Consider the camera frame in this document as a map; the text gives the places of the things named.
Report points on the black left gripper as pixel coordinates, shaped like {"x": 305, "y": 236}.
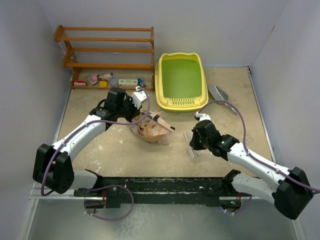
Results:
{"x": 135, "y": 110}

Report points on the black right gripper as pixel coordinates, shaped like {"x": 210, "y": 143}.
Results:
{"x": 195, "y": 145}

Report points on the white bag sealing clip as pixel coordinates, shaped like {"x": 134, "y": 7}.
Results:
{"x": 193, "y": 153}

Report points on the pink cat litter bag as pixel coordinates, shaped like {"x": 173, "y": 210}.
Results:
{"x": 151, "y": 128}

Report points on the grey metal litter scoop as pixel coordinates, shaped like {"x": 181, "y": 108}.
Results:
{"x": 219, "y": 95}

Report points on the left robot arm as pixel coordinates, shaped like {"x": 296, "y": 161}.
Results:
{"x": 53, "y": 167}

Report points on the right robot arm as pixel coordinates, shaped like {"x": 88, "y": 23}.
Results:
{"x": 287, "y": 189}

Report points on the white rectangular box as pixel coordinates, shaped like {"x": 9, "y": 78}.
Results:
{"x": 130, "y": 83}

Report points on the yellow green litter box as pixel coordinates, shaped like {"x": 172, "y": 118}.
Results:
{"x": 180, "y": 82}

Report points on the red white small box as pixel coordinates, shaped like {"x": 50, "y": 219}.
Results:
{"x": 80, "y": 83}

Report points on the clear plastic cup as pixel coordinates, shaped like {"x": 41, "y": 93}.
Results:
{"x": 113, "y": 81}

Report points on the blue grey bottle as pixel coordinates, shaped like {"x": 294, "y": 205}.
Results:
{"x": 141, "y": 83}

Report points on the yellow sponge block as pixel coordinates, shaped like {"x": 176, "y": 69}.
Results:
{"x": 103, "y": 84}

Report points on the pink small package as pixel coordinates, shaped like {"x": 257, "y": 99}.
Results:
{"x": 94, "y": 79}

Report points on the wooden shelf rack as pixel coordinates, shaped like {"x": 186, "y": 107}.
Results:
{"x": 70, "y": 60}

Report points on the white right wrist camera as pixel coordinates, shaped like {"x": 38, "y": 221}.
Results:
{"x": 202, "y": 116}

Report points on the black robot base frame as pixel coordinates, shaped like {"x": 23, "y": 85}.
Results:
{"x": 112, "y": 192}

